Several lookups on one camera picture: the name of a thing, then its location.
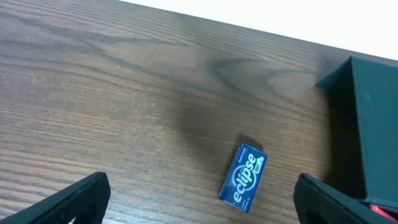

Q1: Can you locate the blue Eclipse mints box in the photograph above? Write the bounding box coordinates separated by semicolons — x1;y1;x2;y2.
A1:
218;144;267;213

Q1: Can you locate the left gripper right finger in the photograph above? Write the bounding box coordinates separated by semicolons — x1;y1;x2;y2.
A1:
293;174;395;224

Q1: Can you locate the dark green hinged box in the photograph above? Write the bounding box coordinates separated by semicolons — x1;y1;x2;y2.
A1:
316;57;397;218

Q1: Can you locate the red dried fruit bag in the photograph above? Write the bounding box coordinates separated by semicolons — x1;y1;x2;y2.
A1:
371;205;397;223

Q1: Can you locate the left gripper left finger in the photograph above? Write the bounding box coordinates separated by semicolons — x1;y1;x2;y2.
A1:
1;172;111;224

